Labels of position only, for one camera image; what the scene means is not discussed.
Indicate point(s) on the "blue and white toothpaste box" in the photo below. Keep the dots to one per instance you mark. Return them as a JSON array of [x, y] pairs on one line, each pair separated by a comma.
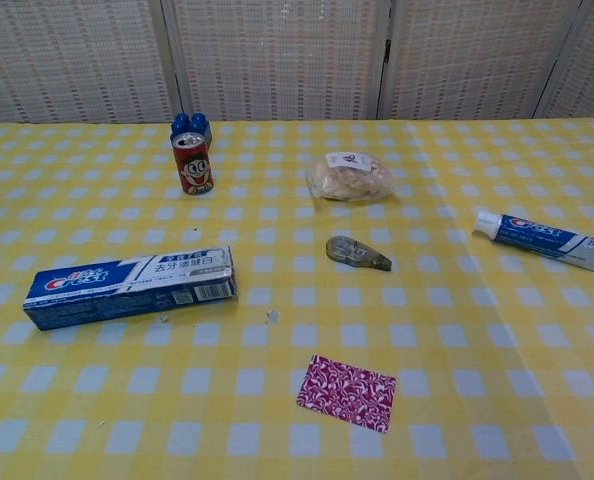
[[127, 285]]

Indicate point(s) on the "blue and white toothpaste tube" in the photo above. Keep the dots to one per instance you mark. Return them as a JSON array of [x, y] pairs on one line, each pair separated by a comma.
[[537, 235]]

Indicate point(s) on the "grey correction tape dispenser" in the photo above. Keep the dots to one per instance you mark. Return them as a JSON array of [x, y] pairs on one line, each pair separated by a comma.
[[347, 249]]

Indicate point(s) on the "small white paper scrap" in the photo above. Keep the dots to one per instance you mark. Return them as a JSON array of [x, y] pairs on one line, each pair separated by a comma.
[[273, 316]]

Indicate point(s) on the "clear bag of bread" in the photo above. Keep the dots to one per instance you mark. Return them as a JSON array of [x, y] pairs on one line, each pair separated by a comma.
[[349, 180]]

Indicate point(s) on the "red cartoon face drink can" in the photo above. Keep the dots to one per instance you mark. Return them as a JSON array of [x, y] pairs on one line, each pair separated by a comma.
[[193, 170]]

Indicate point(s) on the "magenta white patterned card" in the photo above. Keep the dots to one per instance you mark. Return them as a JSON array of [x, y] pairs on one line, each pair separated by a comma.
[[347, 392]]

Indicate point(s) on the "blue studded building block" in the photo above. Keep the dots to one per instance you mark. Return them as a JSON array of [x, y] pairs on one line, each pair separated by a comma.
[[182, 121]]

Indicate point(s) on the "yellow white checked tablecloth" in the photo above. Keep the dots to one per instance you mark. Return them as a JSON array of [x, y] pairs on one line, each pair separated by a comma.
[[477, 325]]

